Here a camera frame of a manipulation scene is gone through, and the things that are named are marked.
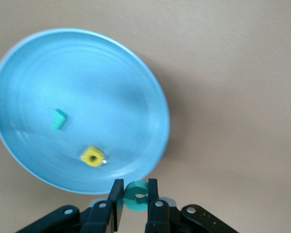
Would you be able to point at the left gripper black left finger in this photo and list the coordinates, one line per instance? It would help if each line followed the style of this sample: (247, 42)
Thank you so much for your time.
(104, 216)

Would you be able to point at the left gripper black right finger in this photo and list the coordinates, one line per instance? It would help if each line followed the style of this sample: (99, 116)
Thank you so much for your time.
(160, 218)

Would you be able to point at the teal foam letter c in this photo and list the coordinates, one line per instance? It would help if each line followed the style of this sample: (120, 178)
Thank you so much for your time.
(129, 194)

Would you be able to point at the yellow foam letter a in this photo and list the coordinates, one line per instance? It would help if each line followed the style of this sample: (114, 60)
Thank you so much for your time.
(86, 155)

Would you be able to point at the teal foam letter r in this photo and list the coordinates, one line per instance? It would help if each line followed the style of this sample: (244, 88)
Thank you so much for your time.
(59, 119)

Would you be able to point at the brown table cover sheet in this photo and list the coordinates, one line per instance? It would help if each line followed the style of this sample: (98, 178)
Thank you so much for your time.
(232, 97)

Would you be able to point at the blue plate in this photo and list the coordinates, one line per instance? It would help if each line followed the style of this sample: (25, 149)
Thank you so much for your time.
(75, 72)

